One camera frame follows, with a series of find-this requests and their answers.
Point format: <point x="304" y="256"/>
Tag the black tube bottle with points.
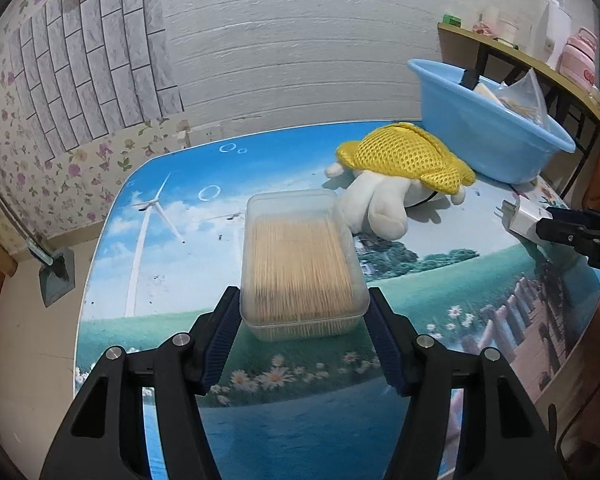
<point x="470" y="79"/>

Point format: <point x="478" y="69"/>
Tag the grey dustpan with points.
<point x="57" y="273"/>

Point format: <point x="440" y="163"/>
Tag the pink water bottle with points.
<point x="577" y="61"/>

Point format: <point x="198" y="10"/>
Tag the white cup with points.
<point x="506" y="32"/>

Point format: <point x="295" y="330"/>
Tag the white power adapter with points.
<point x="521" y="217"/>

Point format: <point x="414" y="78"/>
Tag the white plush toy yellow net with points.
<point x="394" y="168"/>

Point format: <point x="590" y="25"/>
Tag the clear box of toothpicks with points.
<point x="300" y="272"/>

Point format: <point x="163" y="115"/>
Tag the white jug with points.
<point x="550" y="33"/>

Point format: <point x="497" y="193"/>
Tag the green small box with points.
<point x="451" y="20"/>

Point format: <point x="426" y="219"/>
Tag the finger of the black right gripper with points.
<point x="579" y="229"/>

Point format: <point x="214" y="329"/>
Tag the light blue plastic basin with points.
<point x="493" y="140"/>

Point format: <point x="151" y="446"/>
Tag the clear bag of cotton swabs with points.
<point x="526" y="98"/>

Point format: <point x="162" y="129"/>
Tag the white wall socket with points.
<point x="213" y="134"/>

